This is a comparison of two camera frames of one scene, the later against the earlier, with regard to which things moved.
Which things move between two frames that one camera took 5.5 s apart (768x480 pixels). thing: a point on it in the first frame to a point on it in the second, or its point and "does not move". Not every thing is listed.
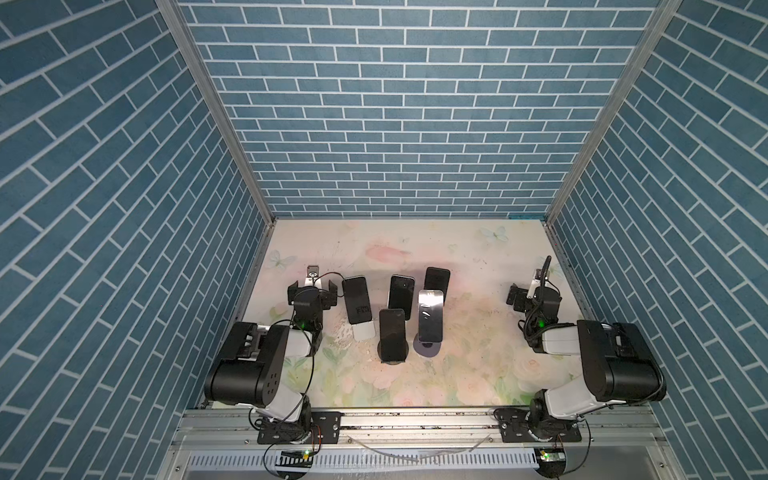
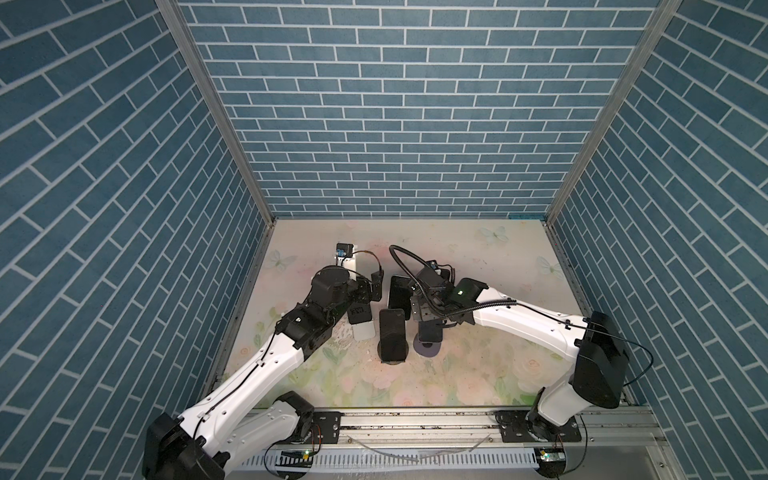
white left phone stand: (363, 331) does not move
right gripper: (519, 304) to (418, 308)
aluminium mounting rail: (426, 445) does not move
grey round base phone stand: (426, 349) does not move
